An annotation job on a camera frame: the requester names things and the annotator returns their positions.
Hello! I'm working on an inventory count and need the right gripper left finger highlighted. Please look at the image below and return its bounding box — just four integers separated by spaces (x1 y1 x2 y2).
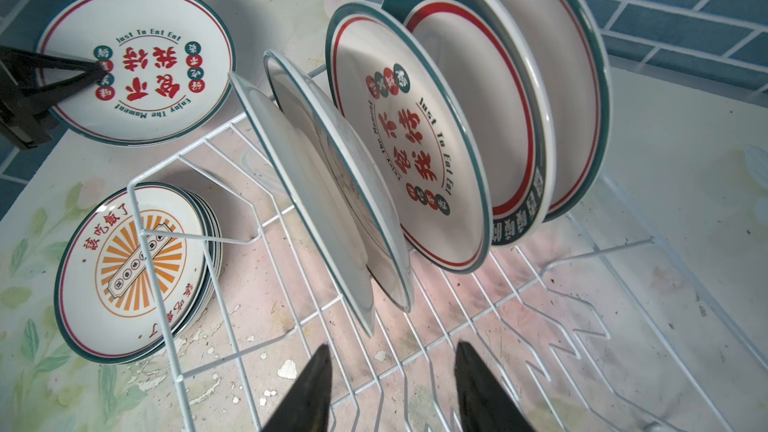
263 344 332 432

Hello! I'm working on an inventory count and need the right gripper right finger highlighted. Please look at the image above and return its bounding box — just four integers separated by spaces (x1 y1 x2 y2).
454 341 535 432

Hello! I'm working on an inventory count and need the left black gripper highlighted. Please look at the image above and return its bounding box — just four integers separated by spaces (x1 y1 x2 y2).
1 46 107 150

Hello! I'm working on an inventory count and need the large red-lettered plate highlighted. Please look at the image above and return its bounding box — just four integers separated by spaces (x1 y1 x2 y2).
325 2 492 274
36 0 236 146
500 0 613 220

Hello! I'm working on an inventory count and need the white wire dish rack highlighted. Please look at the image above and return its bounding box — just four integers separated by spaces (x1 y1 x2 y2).
103 70 767 431

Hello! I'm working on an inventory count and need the small orange sunburst plate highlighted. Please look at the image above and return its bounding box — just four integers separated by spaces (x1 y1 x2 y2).
54 182 222 364

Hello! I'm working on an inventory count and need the large cloud-motif plate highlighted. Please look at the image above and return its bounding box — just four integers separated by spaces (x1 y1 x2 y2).
264 50 414 312

